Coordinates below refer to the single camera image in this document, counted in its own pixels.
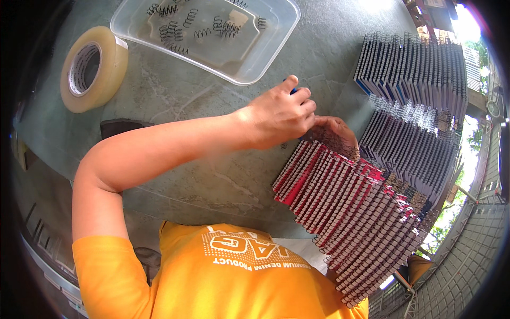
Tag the person's right hand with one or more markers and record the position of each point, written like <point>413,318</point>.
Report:
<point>336,127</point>

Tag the person's left hand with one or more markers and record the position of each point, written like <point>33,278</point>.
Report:
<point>275,119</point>

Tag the person's right fingers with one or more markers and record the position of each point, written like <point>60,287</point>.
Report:
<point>320,123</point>

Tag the row of red spiral notebooks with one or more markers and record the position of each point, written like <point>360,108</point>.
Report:
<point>350,211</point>

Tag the row of grey spiral notebooks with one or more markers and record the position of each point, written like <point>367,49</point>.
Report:
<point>414,147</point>

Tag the clear plastic tray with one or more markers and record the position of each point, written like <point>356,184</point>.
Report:
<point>247,56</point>

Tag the row of blue spiral notebooks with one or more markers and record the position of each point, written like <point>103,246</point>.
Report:
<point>414,67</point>

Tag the small tan card piece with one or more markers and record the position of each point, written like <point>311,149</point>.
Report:
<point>238,18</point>

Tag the wooden roof structure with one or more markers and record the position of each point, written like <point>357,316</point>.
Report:
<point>428,16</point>

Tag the heap of black spiral coils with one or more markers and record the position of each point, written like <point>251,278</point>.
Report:
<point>171,32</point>

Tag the person's body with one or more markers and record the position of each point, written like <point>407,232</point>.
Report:
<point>219,287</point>

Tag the clear packing tape roll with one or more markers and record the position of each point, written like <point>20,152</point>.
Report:
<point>107,67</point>

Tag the dark stool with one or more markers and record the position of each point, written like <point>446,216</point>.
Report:
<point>148,261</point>

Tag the brown metal frame chair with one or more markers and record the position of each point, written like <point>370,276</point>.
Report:
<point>416,268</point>

